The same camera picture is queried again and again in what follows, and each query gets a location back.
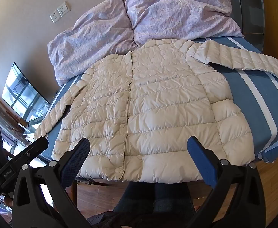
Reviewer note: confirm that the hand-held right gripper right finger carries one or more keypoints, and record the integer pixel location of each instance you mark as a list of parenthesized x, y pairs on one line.
[(200, 162)]

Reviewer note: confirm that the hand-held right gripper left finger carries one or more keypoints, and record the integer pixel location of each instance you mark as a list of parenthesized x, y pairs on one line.
[(77, 158)]

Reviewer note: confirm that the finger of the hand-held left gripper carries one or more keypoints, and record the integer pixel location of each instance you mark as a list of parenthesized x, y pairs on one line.
[(35, 148)]

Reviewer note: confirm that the cream quilted down jacket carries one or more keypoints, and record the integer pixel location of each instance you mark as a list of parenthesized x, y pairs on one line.
[(153, 111)]

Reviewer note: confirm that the person's legs in jeans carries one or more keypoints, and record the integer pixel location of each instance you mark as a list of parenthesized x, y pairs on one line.
[(141, 194)]

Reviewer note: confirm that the blue striped bed sheet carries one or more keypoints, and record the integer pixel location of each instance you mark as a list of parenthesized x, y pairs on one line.
[(248, 95)]

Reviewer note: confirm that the lilac floral duvet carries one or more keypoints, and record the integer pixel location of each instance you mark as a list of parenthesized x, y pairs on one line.
[(89, 40)]

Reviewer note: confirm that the lilac crumpled duvet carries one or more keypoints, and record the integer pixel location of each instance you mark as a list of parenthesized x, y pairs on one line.
[(177, 11)]

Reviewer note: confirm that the wooden framed glass window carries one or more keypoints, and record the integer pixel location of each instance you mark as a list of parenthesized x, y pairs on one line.
[(250, 9)]

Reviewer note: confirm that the wooden bed frame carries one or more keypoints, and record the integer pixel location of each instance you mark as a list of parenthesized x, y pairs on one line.
[(73, 194)]

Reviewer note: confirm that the white wall socket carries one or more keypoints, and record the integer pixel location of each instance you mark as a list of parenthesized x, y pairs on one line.
[(55, 16)]

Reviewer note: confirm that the white wall switch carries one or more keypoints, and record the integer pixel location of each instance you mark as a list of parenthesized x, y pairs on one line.
[(64, 9)]

